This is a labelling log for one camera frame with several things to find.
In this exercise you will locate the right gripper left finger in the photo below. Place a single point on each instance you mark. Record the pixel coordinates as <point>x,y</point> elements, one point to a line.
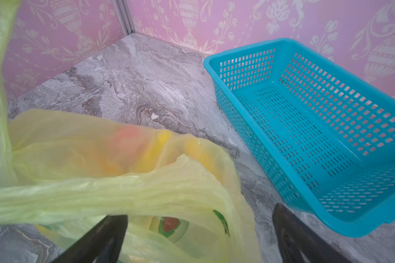
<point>101,244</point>

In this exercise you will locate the yellow plastic bag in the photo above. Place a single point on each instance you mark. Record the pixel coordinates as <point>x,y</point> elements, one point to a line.
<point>180,195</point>

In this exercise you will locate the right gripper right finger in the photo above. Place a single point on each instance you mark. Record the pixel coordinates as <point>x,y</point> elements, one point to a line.
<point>298,243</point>

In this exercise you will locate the teal plastic basket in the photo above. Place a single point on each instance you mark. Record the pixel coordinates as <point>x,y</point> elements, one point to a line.
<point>323,137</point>

